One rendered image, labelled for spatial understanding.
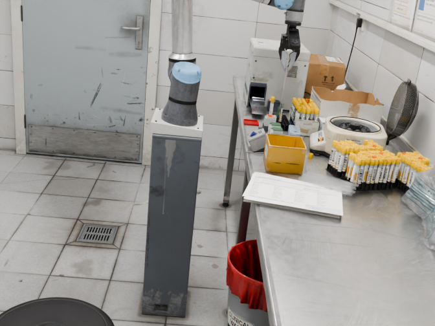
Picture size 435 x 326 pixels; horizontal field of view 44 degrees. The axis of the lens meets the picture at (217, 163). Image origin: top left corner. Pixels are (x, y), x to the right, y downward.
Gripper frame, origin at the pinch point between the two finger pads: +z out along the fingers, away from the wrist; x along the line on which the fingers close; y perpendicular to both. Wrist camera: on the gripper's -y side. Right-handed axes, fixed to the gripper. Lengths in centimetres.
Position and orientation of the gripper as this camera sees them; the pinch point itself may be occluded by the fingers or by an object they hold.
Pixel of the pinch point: (286, 68)
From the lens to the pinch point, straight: 240.1
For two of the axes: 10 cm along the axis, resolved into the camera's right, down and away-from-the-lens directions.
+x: -9.9, -1.0, -0.3
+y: 0.1, -3.7, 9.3
